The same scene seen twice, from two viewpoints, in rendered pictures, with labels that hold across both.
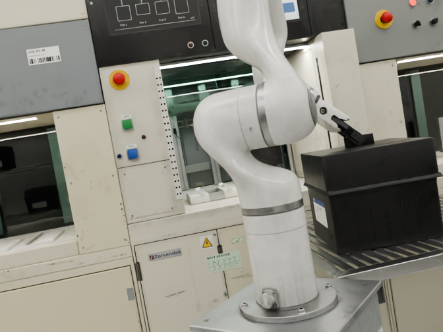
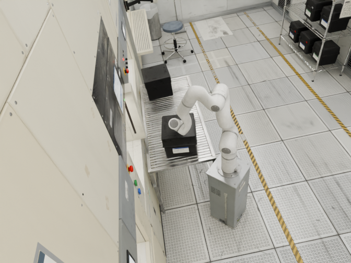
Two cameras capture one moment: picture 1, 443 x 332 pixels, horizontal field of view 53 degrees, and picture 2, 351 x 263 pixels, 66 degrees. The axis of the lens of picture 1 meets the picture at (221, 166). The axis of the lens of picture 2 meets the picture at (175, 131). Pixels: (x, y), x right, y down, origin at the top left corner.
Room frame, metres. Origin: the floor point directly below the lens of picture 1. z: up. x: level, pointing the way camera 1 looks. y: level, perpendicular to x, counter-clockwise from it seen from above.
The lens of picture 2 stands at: (1.05, 1.24, 2.61)
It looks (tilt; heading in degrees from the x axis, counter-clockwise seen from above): 45 degrees down; 278
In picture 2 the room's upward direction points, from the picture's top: 11 degrees counter-clockwise
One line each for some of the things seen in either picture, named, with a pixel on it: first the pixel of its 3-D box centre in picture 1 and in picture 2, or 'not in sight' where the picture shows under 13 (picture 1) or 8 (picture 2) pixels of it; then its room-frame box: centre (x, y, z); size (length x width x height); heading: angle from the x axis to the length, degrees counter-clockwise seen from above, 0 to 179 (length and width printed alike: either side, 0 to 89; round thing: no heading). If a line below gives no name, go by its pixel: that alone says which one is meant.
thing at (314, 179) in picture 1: (361, 158); (178, 128); (1.24, -0.39, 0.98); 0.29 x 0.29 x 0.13; 0
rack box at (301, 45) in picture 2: not in sight; (310, 41); (-0.78, -2.66, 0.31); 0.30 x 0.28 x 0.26; 98
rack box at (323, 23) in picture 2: not in sight; (334, 18); (-0.86, -2.33, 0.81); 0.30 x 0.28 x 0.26; 97
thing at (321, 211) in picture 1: (368, 204); (180, 138); (1.24, -0.39, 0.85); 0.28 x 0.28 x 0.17; 0
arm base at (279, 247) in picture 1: (280, 255); (229, 161); (0.85, -0.08, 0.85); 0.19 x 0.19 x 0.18
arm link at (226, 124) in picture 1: (246, 150); (227, 147); (0.86, -0.05, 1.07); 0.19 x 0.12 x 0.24; 72
